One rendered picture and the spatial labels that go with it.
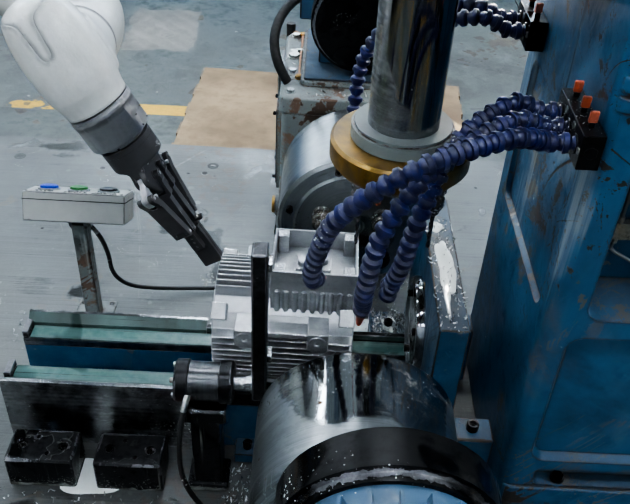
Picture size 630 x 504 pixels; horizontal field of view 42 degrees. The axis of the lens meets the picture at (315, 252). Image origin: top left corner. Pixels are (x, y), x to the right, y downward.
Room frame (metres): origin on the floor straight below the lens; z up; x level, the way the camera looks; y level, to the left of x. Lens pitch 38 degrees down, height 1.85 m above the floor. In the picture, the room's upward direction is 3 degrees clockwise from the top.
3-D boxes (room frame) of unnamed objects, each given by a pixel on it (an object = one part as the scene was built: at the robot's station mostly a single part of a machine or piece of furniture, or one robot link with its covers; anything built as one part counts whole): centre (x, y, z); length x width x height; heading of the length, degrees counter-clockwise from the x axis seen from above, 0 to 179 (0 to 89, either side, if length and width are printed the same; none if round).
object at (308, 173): (1.26, -0.06, 1.04); 0.37 x 0.25 x 0.25; 1
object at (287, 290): (0.90, 0.00, 1.11); 0.12 x 0.11 x 0.07; 89
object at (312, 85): (1.50, -0.06, 0.99); 0.35 x 0.31 x 0.37; 1
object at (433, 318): (0.91, -0.22, 0.97); 0.30 x 0.11 x 0.34; 1
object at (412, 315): (0.91, -0.15, 1.02); 0.15 x 0.02 x 0.15; 1
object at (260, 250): (0.77, 0.07, 1.12); 0.04 x 0.03 x 0.26; 91
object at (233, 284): (0.90, 0.04, 1.02); 0.20 x 0.19 x 0.19; 89
